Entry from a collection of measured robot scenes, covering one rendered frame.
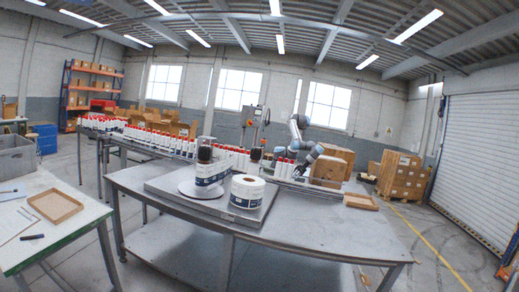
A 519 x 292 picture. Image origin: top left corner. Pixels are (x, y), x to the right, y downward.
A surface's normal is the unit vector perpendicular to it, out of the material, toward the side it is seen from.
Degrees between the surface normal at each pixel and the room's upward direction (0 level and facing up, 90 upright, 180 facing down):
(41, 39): 90
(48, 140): 90
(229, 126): 90
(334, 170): 90
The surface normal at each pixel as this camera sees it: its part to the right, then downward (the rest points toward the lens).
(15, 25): 0.98, 0.18
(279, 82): -0.14, 0.14
